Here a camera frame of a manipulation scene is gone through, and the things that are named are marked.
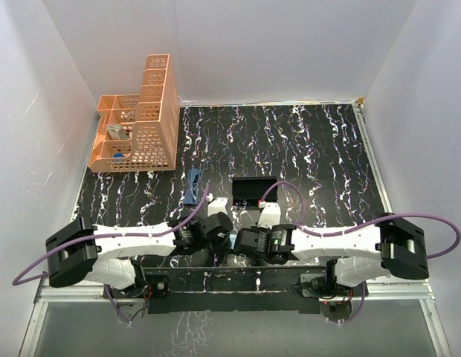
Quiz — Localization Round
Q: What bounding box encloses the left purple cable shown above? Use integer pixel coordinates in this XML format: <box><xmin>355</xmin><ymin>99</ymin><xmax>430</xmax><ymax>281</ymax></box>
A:
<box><xmin>11</xmin><ymin>180</ymin><xmax>213</xmax><ymax>286</ymax></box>

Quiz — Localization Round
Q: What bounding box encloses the aluminium frame rail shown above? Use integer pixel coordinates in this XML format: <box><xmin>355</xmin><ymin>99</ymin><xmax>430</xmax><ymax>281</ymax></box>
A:
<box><xmin>352</xmin><ymin>100</ymin><xmax>393</xmax><ymax>213</ymax></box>

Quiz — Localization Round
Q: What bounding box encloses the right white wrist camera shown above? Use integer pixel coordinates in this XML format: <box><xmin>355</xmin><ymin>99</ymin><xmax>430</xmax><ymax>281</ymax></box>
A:
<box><xmin>257</xmin><ymin>201</ymin><xmax>281</xmax><ymax>228</ymax></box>

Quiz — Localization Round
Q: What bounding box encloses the black sunglasses case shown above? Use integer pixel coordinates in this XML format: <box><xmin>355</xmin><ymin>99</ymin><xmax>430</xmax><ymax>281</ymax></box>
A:
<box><xmin>231</xmin><ymin>176</ymin><xmax>277</xmax><ymax>207</ymax></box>

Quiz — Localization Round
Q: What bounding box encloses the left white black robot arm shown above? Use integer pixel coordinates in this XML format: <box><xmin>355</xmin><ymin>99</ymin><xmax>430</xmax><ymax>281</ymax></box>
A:
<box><xmin>45</xmin><ymin>212</ymin><xmax>233</xmax><ymax>297</ymax></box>

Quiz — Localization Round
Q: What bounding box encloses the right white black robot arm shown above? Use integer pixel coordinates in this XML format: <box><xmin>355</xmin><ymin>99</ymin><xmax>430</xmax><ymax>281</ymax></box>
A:
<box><xmin>234</xmin><ymin>214</ymin><xmax>429</xmax><ymax>296</ymax></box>

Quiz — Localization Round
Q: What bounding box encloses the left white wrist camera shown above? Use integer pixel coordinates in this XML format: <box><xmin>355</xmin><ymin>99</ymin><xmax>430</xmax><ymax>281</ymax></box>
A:
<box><xmin>207</xmin><ymin>197</ymin><xmax>228</xmax><ymax>216</ymax></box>

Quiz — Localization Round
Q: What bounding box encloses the grey white small box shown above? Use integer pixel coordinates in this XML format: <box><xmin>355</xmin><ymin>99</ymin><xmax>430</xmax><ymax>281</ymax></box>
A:
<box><xmin>107</xmin><ymin>123</ymin><xmax>128</xmax><ymax>141</ymax></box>

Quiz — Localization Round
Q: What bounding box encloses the light blue cleaning cloth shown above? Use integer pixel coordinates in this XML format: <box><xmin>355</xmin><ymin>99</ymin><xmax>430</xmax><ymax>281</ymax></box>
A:
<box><xmin>229</xmin><ymin>234</ymin><xmax>237</xmax><ymax>251</ymax></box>

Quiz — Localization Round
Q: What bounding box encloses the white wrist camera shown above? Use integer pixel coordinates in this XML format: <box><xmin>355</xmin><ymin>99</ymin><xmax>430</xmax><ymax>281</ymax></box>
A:
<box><xmin>207</xmin><ymin>197</ymin><xmax>228</xmax><ymax>216</ymax></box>
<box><xmin>257</xmin><ymin>201</ymin><xmax>281</xmax><ymax>228</ymax></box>

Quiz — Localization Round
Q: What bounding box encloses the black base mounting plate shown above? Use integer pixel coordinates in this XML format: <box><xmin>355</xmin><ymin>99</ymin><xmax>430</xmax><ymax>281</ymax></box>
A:
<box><xmin>111</xmin><ymin>266</ymin><xmax>330</xmax><ymax>314</ymax></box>

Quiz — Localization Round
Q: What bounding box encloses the orange plastic desk organizer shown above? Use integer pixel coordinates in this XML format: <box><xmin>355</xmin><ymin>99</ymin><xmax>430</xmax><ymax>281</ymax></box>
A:
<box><xmin>88</xmin><ymin>54</ymin><xmax>180</xmax><ymax>173</ymax></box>

